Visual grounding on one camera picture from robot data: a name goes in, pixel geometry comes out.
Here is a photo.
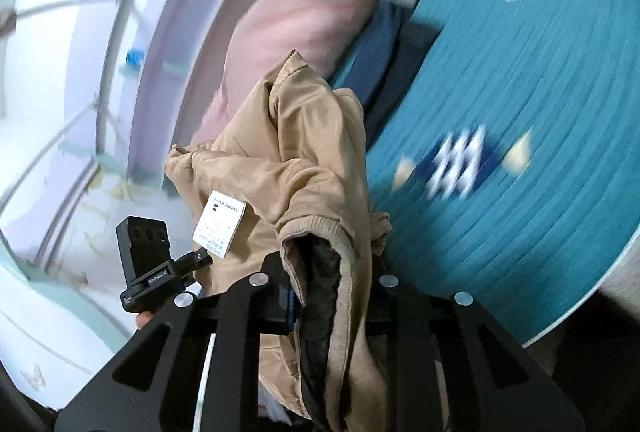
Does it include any person's left hand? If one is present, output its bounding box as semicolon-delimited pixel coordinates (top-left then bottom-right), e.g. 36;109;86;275
134;311;155;330

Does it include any teal quilted bedspread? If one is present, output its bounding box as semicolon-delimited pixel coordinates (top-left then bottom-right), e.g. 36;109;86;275
367;0;639;344

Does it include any white bed headboard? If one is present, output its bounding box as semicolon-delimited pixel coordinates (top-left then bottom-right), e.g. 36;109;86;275
1;0;253;281

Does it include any white jacket label tag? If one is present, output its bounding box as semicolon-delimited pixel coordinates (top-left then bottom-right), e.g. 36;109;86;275
193;190;246;259

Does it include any pink embroidered pillow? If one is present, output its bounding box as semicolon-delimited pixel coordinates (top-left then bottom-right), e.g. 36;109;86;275
191;0;380;144

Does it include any tan bomber jacket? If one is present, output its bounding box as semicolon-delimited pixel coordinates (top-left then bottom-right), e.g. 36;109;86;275
165;51;390;431

